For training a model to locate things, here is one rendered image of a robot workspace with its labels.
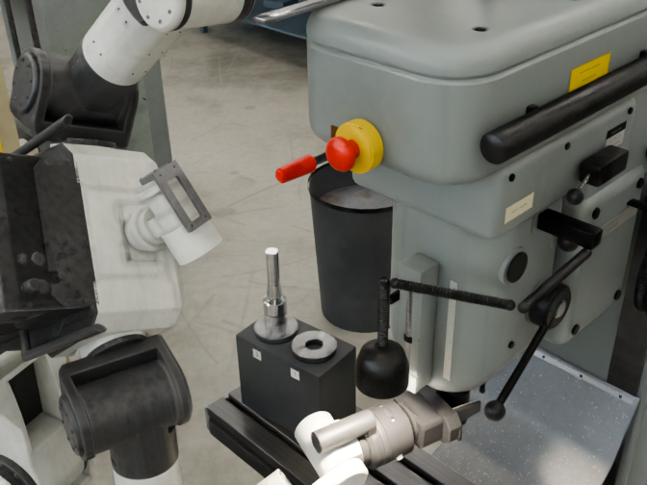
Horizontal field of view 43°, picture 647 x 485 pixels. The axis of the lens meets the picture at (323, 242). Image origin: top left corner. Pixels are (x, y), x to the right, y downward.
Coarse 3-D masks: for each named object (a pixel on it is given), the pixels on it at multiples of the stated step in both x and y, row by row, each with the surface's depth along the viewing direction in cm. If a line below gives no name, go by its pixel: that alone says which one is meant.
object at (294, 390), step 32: (256, 320) 170; (288, 320) 168; (256, 352) 164; (288, 352) 161; (320, 352) 159; (352, 352) 162; (256, 384) 169; (288, 384) 162; (320, 384) 156; (352, 384) 166; (288, 416) 167
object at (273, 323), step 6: (264, 306) 162; (264, 312) 163; (270, 312) 162; (276, 312) 162; (282, 312) 162; (264, 318) 165; (270, 318) 163; (276, 318) 162; (282, 318) 163; (270, 324) 164; (276, 324) 163; (282, 324) 164; (270, 330) 164; (276, 330) 164; (282, 330) 165
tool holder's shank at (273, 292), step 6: (270, 252) 157; (276, 252) 157; (270, 258) 157; (276, 258) 157; (270, 264) 157; (276, 264) 158; (270, 270) 158; (276, 270) 158; (270, 276) 159; (276, 276) 159; (270, 282) 160; (276, 282) 160; (270, 288) 160; (276, 288) 160; (270, 294) 161; (276, 294) 161; (276, 300) 162
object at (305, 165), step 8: (296, 160) 101; (304, 160) 101; (312, 160) 101; (320, 160) 103; (280, 168) 99; (288, 168) 99; (296, 168) 100; (304, 168) 100; (312, 168) 101; (280, 176) 99; (288, 176) 99; (296, 176) 100
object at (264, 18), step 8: (312, 0) 94; (320, 0) 94; (328, 0) 94; (336, 0) 95; (344, 0) 96; (288, 8) 91; (296, 8) 91; (304, 8) 92; (312, 8) 92; (256, 16) 88; (264, 16) 88; (272, 16) 88; (280, 16) 89; (288, 16) 90; (264, 24) 88
